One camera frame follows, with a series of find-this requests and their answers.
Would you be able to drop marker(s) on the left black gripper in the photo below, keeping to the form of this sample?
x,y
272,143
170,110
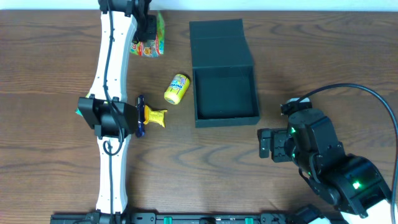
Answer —
x,y
145,26

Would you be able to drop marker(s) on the yellow candy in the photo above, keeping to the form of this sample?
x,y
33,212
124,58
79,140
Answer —
x,y
151,116

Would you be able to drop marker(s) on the dark blue candy bar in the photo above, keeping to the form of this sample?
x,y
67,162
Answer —
x,y
140,105

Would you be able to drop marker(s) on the Pretz snack box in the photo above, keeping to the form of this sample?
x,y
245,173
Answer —
x,y
77,110

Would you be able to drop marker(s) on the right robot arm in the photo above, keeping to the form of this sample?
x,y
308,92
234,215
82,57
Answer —
x,y
351,184

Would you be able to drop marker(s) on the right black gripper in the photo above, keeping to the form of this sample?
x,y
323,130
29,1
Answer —
x,y
278,145

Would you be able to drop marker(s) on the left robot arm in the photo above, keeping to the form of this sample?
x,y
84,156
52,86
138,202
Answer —
x,y
105,107

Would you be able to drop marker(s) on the yellow Mentos gum bottle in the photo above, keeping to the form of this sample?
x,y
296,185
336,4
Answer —
x,y
177,88

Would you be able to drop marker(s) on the black open gift box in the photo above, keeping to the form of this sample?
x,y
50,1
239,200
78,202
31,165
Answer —
x,y
224,84

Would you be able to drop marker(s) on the Haribo gummy candy bag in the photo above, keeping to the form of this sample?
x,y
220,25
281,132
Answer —
x,y
151,48

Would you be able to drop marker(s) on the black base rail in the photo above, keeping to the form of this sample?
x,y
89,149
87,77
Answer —
x,y
152,218

